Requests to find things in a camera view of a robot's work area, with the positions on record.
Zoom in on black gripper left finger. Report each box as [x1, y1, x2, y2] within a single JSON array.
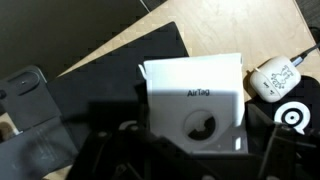
[[119, 82, 151, 133]]

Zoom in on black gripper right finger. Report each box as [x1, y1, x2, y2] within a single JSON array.
[[245, 103, 302, 180]]

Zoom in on grey stand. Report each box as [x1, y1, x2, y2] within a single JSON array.
[[0, 64, 82, 180]]

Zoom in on white AirTag box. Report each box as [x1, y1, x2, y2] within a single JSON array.
[[138, 52, 249, 155]]

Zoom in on large black flat pad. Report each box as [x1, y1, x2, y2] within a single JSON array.
[[46, 21, 190, 141]]

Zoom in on grey charging cable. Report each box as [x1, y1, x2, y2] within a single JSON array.
[[289, 41, 320, 66]]

